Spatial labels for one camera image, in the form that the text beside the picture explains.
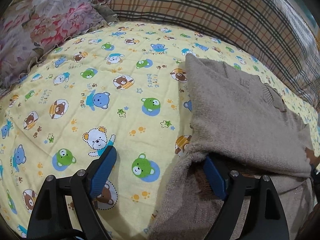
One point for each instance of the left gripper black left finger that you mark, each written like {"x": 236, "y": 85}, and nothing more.
{"x": 64, "y": 207}

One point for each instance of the beige knit sweater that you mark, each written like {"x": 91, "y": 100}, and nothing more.
{"x": 243, "y": 123}

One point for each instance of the person's right hand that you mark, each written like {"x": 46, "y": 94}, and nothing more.
{"x": 311, "y": 156}

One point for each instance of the yellow bear print quilt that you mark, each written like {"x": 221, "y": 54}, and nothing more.
{"x": 125, "y": 85}

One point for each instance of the plaid beige blanket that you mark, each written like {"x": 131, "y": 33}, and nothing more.
{"x": 270, "y": 30}

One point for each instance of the floral ruffled pillow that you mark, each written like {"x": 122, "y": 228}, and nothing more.
{"x": 32, "y": 28}

